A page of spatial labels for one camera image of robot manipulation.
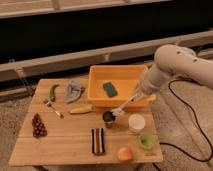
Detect white dish brush black head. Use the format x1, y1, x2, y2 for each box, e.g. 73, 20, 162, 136
111, 95, 137, 116

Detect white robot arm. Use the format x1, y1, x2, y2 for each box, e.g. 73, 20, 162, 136
132, 44, 213, 101

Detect white paper cup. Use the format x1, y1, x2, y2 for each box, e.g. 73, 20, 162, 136
128, 114, 146, 134

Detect small metal cup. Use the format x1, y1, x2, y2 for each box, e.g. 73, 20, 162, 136
102, 111, 116, 128

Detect green plastic cup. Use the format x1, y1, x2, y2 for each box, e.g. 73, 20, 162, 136
138, 132, 156, 150

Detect green sponge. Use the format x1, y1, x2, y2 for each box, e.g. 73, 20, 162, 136
103, 82, 118, 97

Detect yellow plastic bin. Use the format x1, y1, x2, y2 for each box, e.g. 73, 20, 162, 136
87, 65, 148, 107

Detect yellow corn cob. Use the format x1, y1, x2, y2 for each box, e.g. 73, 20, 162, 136
70, 105, 93, 114

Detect orange apple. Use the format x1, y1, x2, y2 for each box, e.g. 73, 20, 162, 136
117, 147, 133, 162

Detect grey crumpled cloth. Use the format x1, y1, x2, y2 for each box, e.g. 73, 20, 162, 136
66, 80, 85, 103

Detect wooden table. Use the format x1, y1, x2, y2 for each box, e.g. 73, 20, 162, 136
9, 79, 163, 166

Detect green chili pepper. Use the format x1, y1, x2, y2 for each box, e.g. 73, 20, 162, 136
49, 84, 59, 102

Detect metal fork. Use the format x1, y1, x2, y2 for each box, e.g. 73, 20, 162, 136
43, 99, 64, 119

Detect dark red grape bunch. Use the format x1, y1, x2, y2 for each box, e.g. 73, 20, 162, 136
32, 114, 47, 138

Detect black power cable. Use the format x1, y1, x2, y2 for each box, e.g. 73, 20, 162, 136
159, 78, 213, 163

